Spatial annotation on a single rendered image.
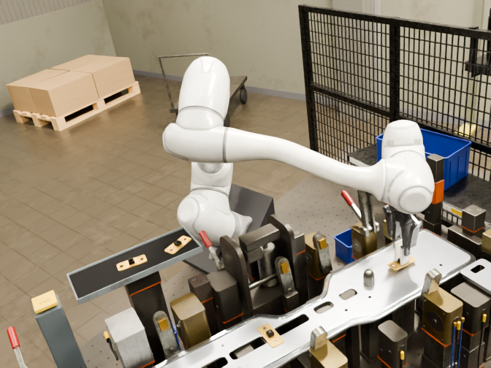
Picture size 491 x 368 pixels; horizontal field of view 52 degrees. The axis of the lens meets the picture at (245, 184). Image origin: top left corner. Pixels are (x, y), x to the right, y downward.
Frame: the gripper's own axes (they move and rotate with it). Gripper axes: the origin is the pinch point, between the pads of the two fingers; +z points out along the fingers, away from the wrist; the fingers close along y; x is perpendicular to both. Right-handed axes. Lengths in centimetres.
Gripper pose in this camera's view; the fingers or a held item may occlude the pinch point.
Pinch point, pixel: (401, 252)
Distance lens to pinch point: 158.6
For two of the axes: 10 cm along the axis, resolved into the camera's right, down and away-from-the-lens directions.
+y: 4.8, 3.6, -8.0
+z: 1.4, 8.7, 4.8
